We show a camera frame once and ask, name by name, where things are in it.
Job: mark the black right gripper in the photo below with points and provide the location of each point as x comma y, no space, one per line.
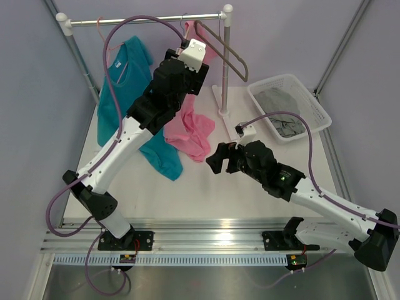
224,151

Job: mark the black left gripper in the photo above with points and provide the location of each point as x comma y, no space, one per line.
195,78

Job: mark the pink t shirt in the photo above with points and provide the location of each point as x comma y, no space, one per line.
188,131

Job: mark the cream hanger with metal hook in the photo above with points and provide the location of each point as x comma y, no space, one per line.
184,31

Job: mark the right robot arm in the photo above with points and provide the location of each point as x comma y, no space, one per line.
369,235

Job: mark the teal t shirt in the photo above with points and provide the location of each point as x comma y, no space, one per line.
130,74

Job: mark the grey cloth in basket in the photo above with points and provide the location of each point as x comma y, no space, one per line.
275,99

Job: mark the white plastic basket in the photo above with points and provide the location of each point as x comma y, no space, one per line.
310,110

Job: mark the white and metal clothes rack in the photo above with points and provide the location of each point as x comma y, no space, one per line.
231,60

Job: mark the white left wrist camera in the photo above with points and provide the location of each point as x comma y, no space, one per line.
193,55

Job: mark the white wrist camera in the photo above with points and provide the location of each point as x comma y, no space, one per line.
193,55
245,135

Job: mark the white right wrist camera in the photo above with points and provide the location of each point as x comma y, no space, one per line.
245,135

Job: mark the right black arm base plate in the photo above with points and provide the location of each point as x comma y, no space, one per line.
275,240

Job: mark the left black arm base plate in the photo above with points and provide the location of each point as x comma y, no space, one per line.
140,240

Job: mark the aluminium mounting rail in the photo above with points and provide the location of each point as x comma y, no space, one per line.
180,235

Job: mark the slotted white cable duct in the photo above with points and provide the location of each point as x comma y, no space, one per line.
171,260

